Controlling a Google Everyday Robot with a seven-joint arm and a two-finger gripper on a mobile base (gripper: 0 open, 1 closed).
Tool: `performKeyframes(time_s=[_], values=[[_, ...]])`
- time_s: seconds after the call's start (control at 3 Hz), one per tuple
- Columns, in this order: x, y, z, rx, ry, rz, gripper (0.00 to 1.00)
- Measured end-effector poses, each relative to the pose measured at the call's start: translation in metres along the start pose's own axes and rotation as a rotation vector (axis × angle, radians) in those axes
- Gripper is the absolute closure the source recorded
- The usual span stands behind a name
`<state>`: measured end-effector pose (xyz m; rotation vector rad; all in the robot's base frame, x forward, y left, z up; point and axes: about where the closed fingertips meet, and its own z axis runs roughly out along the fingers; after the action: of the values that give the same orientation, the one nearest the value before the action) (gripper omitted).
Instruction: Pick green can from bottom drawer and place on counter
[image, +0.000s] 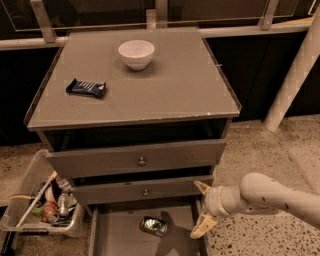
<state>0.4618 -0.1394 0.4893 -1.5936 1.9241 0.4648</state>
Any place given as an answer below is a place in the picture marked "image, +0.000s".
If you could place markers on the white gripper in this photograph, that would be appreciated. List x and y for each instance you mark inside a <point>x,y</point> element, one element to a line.
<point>212,200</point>

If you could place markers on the crushed green can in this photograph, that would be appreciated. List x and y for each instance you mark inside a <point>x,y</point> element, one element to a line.
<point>153,226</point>

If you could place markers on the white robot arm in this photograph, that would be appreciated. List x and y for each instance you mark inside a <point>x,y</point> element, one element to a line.
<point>255,193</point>

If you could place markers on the middle grey drawer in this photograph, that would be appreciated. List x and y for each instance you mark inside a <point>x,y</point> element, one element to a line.
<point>139,190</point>

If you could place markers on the grey drawer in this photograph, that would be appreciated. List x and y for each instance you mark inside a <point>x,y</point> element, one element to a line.
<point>116,229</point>
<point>139,190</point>
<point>141,158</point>

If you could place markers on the grey drawer cabinet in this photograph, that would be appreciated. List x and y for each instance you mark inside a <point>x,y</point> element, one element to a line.
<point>180,96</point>

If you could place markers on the bottom grey drawer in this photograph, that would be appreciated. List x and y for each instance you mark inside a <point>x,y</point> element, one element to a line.
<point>116,229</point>

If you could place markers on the top grey drawer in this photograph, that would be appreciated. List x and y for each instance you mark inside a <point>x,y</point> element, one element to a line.
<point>141,158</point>

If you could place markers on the silver crushed can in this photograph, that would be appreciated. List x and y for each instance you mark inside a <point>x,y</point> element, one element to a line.
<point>63,205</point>

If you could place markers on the red crushed can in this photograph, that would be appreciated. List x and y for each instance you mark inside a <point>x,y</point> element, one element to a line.
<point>50,212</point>

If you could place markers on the clear plastic bin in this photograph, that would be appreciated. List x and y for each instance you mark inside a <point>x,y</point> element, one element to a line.
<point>38,172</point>

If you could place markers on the white ceramic bowl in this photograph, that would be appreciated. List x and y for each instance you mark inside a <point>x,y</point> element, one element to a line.
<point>136,54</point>

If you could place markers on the white stick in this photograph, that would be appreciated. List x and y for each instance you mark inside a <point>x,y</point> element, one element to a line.
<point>39,195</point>

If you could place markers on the dark blue snack bar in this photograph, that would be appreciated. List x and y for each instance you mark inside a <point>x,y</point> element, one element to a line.
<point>84,88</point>

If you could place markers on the metal railing with glass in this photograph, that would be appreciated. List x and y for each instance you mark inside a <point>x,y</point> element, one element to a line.
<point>32,24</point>

